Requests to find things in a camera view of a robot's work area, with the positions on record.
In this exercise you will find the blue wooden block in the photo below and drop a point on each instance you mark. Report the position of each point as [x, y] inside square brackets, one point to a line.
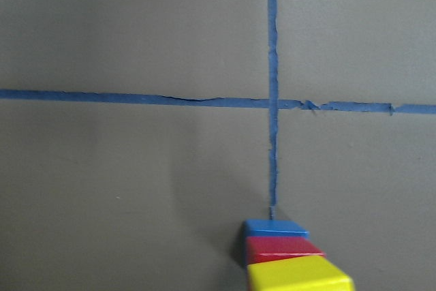
[266, 227]

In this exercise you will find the yellow wooden block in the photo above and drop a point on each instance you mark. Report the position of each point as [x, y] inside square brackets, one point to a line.
[301, 273]

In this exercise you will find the red wooden block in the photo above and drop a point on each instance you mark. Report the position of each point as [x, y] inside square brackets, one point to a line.
[269, 248]

